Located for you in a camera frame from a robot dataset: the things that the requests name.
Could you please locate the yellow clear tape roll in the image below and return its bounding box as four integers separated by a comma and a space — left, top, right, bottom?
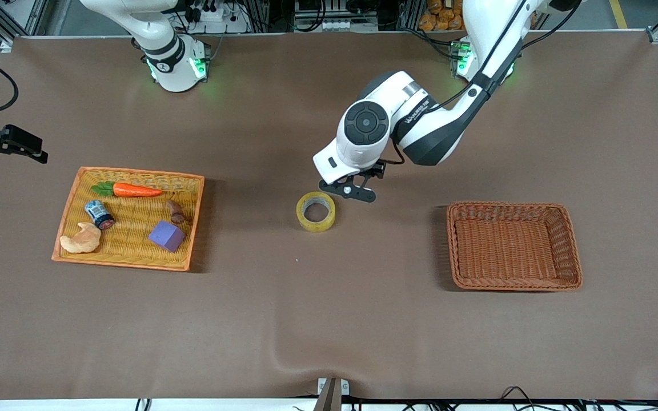
296, 191, 337, 233

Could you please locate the small blue labelled jar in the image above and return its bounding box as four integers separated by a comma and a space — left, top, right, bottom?
84, 199, 115, 231

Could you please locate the toy croissant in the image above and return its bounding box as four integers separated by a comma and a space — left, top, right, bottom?
59, 222, 102, 255

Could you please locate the orange toy carrot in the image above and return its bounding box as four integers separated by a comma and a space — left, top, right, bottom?
91, 181, 165, 199

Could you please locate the flat orange wicker tray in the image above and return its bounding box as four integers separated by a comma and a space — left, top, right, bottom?
51, 166, 205, 272

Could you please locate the brown table cloth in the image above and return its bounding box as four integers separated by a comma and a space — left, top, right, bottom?
0, 30, 658, 400

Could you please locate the brown wicker basket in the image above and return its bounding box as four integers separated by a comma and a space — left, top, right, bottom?
447, 202, 583, 292

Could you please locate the orange bread rolls bag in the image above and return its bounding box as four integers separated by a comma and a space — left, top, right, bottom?
419, 0, 467, 32

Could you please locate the brown root vegetable toy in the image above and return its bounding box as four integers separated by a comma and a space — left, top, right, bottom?
166, 199, 191, 225

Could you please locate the purple cube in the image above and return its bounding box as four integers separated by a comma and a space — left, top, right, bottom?
148, 220, 187, 253

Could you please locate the white power strip with plugs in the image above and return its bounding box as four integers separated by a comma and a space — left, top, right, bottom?
186, 0, 251, 33

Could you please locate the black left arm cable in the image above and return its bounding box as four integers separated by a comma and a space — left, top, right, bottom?
386, 0, 584, 167

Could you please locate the metal table edge bracket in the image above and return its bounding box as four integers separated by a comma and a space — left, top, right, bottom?
316, 377, 350, 411

